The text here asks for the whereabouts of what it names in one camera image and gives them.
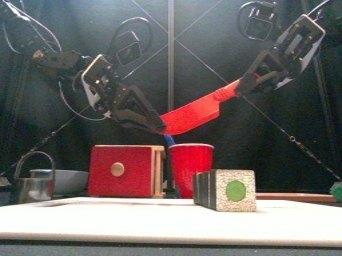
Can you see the toy sushi piece green centre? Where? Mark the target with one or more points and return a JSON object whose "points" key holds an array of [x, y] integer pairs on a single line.
{"points": [[236, 190]]}

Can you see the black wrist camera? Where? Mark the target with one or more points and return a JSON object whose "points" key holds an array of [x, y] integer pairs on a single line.
{"points": [[260, 25], [130, 48]]}

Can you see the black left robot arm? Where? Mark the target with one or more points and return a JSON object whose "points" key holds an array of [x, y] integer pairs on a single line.
{"points": [[58, 61]]}

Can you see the grey bowl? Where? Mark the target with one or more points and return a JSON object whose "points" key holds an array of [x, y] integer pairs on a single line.
{"points": [[72, 181]]}

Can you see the green toy object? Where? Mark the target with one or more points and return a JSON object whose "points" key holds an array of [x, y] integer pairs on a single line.
{"points": [[337, 192]]}

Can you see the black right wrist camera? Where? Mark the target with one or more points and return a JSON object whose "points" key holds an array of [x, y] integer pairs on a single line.
{"points": [[260, 25]]}

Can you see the red plastic toy knife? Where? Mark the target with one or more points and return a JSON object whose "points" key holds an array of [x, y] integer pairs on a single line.
{"points": [[196, 115]]}

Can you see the blue stick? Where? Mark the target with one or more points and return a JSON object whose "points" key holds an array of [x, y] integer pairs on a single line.
{"points": [[169, 140]]}

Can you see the white cutting board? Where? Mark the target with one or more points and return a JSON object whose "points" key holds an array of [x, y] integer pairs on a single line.
{"points": [[134, 220]]}

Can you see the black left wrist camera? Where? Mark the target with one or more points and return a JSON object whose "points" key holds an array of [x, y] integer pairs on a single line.
{"points": [[130, 48]]}

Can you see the red plastic cup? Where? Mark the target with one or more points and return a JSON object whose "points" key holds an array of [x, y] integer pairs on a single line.
{"points": [[190, 170]]}

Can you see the brown wooden plate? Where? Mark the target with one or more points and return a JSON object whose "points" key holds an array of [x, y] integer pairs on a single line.
{"points": [[299, 198]]}

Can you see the toy sushi piece dark seaweed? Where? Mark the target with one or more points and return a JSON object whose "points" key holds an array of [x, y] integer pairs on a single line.
{"points": [[197, 187]]}

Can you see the red wooden box with knob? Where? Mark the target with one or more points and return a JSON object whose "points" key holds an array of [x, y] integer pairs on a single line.
{"points": [[116, 180]]}

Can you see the grey vertical frame pole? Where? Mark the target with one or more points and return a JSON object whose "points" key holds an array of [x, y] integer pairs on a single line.
{"points": [[172, 50]]}

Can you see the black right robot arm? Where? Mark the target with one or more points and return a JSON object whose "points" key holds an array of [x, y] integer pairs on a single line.
{"points": [[328, 16]]}

